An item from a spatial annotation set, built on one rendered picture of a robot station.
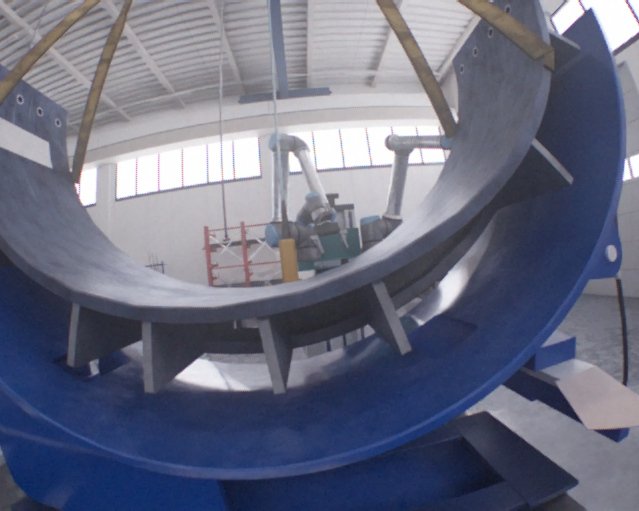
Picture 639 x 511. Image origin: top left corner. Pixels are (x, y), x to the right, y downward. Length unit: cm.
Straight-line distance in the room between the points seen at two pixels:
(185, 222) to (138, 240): 206
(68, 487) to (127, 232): 1261
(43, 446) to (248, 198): 1125
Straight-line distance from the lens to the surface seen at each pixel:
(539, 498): 103
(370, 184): 1195
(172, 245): 1239
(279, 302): 62
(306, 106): 1208
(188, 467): 70
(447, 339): 138
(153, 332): 74
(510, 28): 113
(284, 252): 163
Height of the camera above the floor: 134
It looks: 2 degrees up
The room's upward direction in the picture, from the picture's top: 6 degrees counter-clockwise
